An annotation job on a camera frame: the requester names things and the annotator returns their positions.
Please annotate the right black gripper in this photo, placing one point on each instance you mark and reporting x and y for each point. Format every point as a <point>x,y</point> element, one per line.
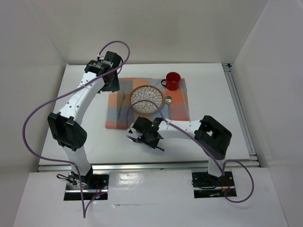
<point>153,144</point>

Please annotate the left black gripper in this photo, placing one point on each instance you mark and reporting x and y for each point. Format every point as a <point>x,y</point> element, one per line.
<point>114,85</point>

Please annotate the silver knife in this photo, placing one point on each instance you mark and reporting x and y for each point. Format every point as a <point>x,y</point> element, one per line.
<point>137,141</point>

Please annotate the silver fork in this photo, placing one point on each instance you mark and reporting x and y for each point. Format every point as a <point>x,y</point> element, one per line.
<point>120,100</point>

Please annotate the checkered orange grey cloth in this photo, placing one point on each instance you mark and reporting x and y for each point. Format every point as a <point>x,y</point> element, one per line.
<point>179,108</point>

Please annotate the silver spoon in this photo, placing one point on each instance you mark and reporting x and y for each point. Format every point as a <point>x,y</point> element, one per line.
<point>168,101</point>

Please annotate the floral patterned plate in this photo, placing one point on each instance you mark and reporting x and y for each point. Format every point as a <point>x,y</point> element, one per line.
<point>146,99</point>

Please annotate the red enamel mug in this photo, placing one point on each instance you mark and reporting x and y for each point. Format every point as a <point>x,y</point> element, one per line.
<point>171,81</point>

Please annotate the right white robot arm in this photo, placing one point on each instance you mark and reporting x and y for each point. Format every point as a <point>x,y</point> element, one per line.
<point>212,137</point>

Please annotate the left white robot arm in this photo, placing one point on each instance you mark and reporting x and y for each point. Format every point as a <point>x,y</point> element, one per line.
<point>65,125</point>

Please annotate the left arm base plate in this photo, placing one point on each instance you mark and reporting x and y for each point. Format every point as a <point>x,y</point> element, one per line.
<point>98,188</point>

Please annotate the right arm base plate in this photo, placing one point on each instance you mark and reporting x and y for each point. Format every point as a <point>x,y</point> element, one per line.
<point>206,186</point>

